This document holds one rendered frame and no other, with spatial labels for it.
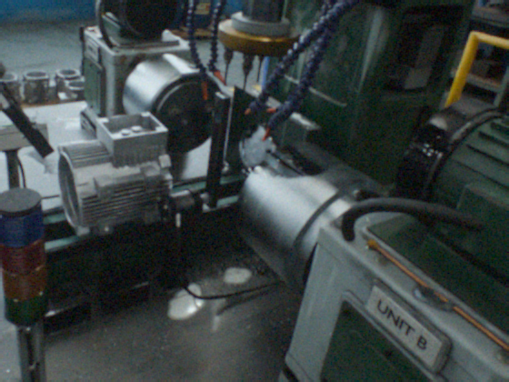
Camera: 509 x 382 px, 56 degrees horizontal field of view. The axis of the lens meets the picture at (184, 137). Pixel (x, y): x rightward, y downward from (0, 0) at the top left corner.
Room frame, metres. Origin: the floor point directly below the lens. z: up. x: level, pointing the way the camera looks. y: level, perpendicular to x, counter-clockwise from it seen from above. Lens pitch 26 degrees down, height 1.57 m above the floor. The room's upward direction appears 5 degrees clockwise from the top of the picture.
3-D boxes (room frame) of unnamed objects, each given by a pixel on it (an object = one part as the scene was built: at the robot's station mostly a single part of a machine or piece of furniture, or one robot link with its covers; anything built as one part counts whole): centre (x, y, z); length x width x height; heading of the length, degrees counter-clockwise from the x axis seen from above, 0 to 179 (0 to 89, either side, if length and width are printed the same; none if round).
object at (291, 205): (0.74, -0.28, 1.04); 0.41 x 0.25 x 0.25; 30
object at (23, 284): (0.49, 0.20, 1.10); 0.06 x 0.06 x 0.04
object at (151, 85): (1.33, 0.07, 1.04); 0.37 x 0.25 x 0.25; 30
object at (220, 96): (0.84, -0.07, 1.12); 0.04 x 0.03 x 0.26; 120
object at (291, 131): (1.10, -0.24, 0.97); 0.30 x 0.11 x 0.34; 30
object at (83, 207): (0.87, 0.15, 1.01); 0.20 x 0.19 x 0.19; 121
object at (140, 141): (0.89, 0.11, 1.11); 0.12 x 0.11 x 0.07; 121
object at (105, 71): (1.54, 0.19, 0.99); 0.35 x 0.31 x 0.37; 30
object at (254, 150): (1.07, -0.19, 1.01); 0.15 x 0.02 x 0.15; 30
